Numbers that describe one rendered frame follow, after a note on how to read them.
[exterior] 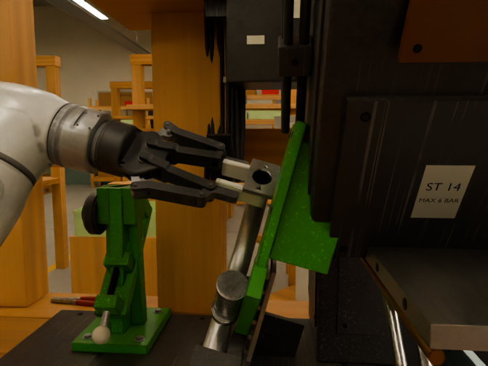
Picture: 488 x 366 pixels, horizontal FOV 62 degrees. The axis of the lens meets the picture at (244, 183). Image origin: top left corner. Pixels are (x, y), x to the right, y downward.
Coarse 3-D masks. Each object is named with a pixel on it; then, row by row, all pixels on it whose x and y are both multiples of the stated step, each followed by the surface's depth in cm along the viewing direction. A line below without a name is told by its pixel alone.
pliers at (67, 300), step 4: (84, 296) 94; (88, 296) 94; (92, 296) 94; (52, 300) 93; (56, 300) 92; (60, 300) 92; (64, 300) 92; (68, 300) 92; (72, 300) 92; (76, 300) 92; (80, 300) 91; (84, 300) 91; (88, 300) 93; (92, 300) 93; (76, 304) 91; (80, 304) 91; (84, 304) 91; (88, 304) 90; (92, 304) 90
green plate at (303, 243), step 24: (288, 144) 50; (288, 168) 45; (288, 192) 46; (288, 216) 46; (264, 240) 46; (288, 240) 47; (312, 240) 47; (336, 240) 46; (264, 264) 46; (312, 264) 47
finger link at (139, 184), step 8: (136, 184) 52; (144, 184) 52; (152, 184) 53; (160, 184) 53; (168, 184) 53; (152, 192) 53; (160, 192) 53; (168, 192) 53; (176, 192) 52; (184, 192) 52; (192, 192) 53; (200, 192) 53; (168, 200) 54; (176, 200) 54; (184, 200) 53; (192, 200) 53; (200, 200) 53
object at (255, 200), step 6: (216, 180) 54; (222, 180) 54; (222, 186) 54; (228, 186) 54; (234, 186) 54; (240, 186) 54; (240, 192) 54; (240, 198) 55; (246, 198) 55; (252, 198) 55; (258, 198) 54; (264, 198) 54; (252, 204) 56; (258, 204) 55
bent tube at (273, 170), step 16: (256, 160) 56; (256, 176) 56; (272, 176) 54; (256, 192) 53; (272, 192) 53; (256, 208) 58; (240, 224) 62; (256, 224) 60; (240, 240) 61; (240, 256) 61; (240, 272) 60; (208, 336) 53; (224, 336) 53; (224, 352) 53
